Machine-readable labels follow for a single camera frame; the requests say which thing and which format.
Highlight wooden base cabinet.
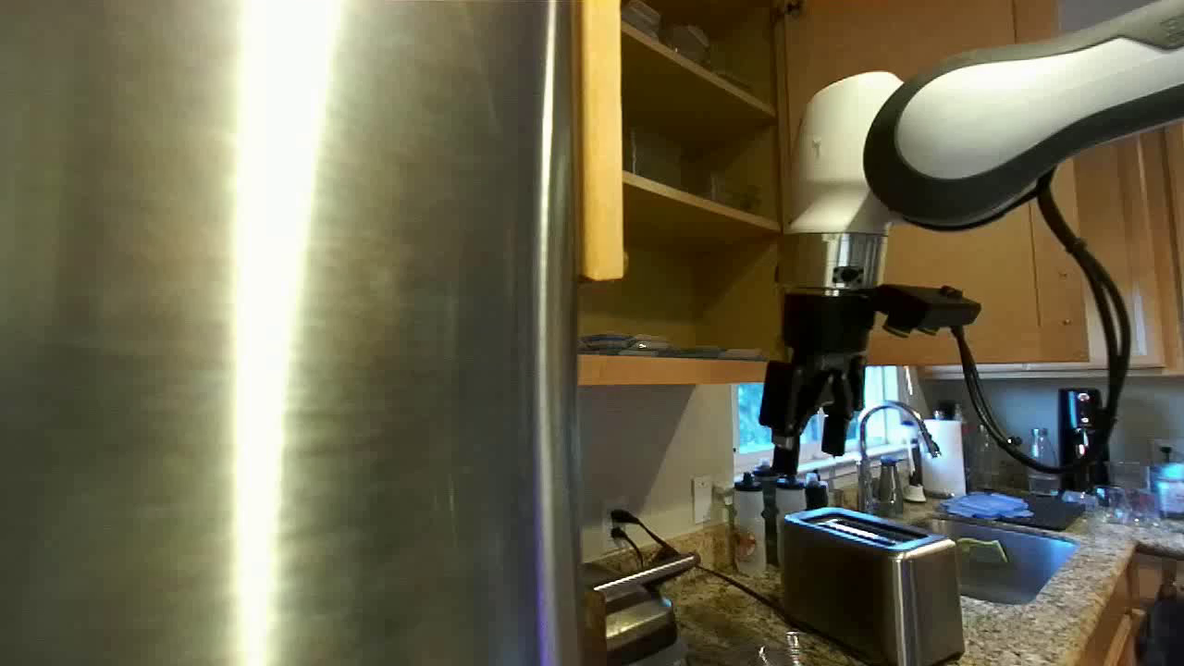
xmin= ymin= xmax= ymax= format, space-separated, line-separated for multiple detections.
xmin=1068 ymin=541 xmax=1184 ymax=666

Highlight clear plastic bottle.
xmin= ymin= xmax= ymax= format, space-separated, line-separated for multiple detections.
xmin=1025 ymin=426 xmax=1062 ymax=498
xmin=969 ymin=421 xmax=1000 ymax=498

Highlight black hanging cloth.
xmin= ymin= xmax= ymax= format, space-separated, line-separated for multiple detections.
xmin=1133 ymin=589 xmax=1184 ymax=666

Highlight stainless steel toaster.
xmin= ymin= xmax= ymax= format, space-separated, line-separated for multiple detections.
xmin=778 ymin=502 xmax=969 ymax=666

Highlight black soda maker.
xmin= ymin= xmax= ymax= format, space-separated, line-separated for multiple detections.
xmin=1056 ymin=387 xmax=1109 ymax=498

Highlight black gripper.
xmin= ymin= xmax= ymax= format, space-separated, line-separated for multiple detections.
xmin=755 ymin=287 xmax=889 ymax=483

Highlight black drying mat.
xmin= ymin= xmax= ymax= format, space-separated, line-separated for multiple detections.
xmin=1027 ymin=493 xmax=1091 ymax=532

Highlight stainless steel refrigerator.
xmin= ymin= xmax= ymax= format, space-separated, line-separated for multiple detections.
xmin=0 ymin=0 xmax=586 ymax=666

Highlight white framed window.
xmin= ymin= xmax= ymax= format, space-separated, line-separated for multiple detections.
xmin=734 ymin=382 xmax=921 ymax=477

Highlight stacked glass jars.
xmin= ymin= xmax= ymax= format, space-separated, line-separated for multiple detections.
xmin=623 ymin=0 xmax=667 ymax=38

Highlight chrome kitchen faucet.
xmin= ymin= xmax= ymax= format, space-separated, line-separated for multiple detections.
xmin=856 ymin=399 xmax=945 ymax=514

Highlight black power cord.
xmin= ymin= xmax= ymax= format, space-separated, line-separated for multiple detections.
xmin=608 ymin=523 xmax=677 ymax=573
xmin=608 ymin=502 xmax=793 ymax=620

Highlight white paper towel roll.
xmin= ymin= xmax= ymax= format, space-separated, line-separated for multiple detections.
xmin=921 ymin=414 xmax=973 ymax=500

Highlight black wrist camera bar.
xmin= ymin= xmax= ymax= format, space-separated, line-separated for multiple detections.
xmin=872 ymin=280 xmax=985 ymax=341

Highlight white switch plate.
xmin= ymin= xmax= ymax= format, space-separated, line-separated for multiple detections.
xmin=689 ymin=470 xmax=717 ymax=525

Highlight stainless steel sink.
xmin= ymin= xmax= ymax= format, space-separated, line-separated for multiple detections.
xmin=911 ymin=498 xmax=1091 ymax=607

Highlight wooden wall cabinet with shelves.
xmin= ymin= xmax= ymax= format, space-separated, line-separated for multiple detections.
xmin=572 ymin=0 xmax=793 ymax=393

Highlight yellow green sink scrubber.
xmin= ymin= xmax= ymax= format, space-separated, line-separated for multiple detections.
xmin=953 ymin=528 xmax=994 ymax=569

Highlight clear drinking glass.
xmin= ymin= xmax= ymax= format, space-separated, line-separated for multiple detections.
xmin=1105 ymin=461 xmax=1157 ymax=523

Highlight blue soap dispenser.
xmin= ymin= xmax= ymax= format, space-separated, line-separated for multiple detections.
xmin=1146 ymin=442 xmax=1184 ymax=519

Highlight flat glass plates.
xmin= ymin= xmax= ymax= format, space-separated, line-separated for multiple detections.
xmin=576 ymin=329 xmax=770 ymax=362

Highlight stack of small plates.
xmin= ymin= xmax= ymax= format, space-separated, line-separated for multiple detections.
xmin=662 ymin=20 xmax=714 ymax=67

